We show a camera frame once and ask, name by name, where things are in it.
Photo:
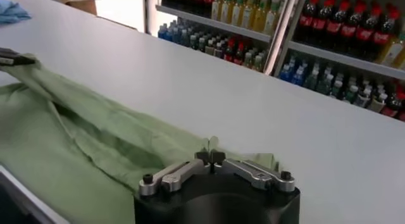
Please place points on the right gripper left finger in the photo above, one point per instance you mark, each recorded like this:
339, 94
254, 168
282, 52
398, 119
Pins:
177, 177

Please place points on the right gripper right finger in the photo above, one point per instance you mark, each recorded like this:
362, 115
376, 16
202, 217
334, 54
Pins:
253, 174

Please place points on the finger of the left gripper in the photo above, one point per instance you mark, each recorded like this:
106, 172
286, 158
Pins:
14, 52
16, 61

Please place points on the light green printed t-shirt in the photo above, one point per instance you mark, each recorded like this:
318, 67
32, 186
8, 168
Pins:
63, 149

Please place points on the crumpled light blue garment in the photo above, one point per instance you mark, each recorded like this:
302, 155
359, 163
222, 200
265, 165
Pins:
12, 11

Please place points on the open brown cardboard box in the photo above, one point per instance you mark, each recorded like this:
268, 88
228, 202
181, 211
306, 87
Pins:
80, 2

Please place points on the yellow juice bottle green cap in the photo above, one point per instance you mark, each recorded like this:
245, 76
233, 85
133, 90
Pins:
394, 51
237, 11
248, 14
216, 8
272, 19
260, 16
226, 10

